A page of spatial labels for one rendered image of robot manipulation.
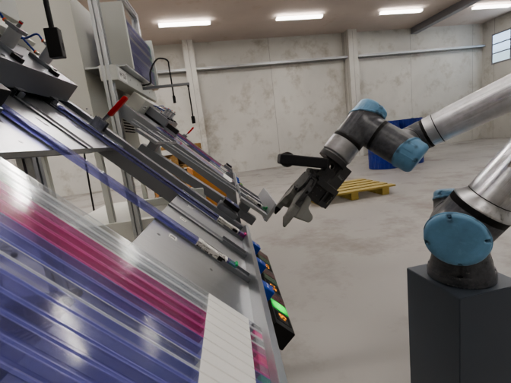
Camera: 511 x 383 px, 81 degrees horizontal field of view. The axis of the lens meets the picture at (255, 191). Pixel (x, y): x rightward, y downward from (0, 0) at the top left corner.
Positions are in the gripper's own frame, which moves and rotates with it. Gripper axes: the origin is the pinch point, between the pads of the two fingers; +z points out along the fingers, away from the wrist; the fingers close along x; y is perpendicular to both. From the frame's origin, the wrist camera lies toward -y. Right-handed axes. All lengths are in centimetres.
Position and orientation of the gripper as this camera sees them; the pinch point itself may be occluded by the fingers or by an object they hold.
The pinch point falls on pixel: (277, 216)
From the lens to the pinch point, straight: 74.2
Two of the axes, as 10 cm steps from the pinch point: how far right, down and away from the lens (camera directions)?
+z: -6.1, 7.9, 0.7
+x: -0.9, -1.6, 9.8
